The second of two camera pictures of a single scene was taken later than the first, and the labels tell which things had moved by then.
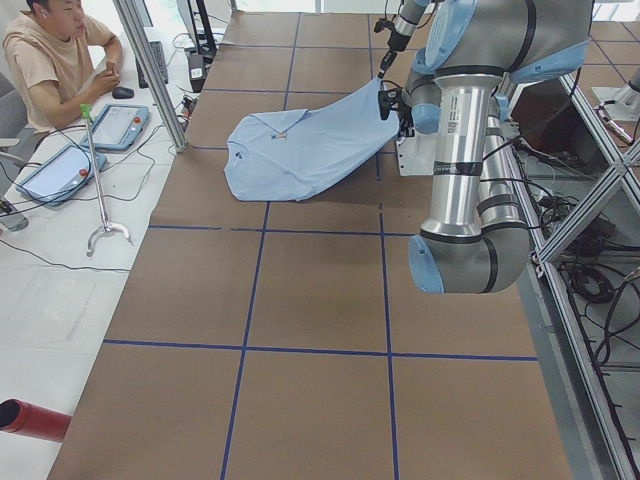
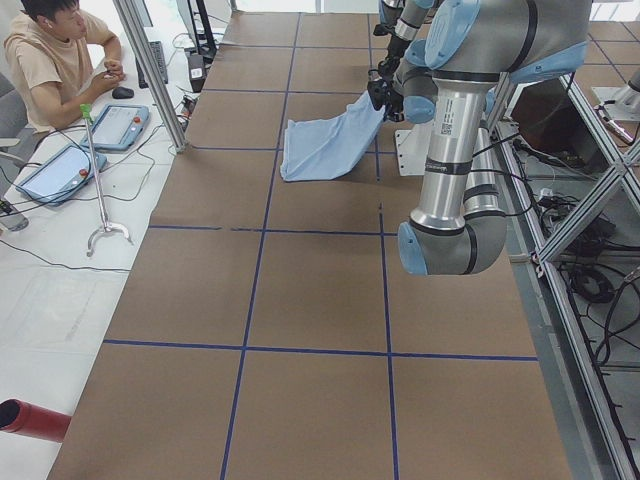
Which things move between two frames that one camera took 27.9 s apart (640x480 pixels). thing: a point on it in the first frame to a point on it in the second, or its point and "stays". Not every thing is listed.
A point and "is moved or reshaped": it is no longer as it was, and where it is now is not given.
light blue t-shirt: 287,155 is moved or reshaped
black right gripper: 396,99 to 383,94
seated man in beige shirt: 60,61 stays
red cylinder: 20,417 stays
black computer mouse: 122,92 stays
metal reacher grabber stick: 86,112 stays
